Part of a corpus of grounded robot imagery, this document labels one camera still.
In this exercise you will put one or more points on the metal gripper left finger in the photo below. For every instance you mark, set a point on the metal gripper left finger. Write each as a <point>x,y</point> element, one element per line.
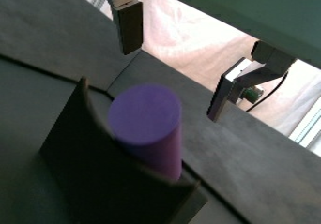
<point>127,17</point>

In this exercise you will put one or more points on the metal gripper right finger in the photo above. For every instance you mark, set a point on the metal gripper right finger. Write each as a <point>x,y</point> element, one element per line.
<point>267,65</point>

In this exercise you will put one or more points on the purple cylinder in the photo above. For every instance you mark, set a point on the purple cylinder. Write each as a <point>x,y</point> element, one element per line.
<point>144,122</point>

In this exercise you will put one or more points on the black curved holder stand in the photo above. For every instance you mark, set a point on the black curved holder stand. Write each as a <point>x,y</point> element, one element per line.
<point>107,187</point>

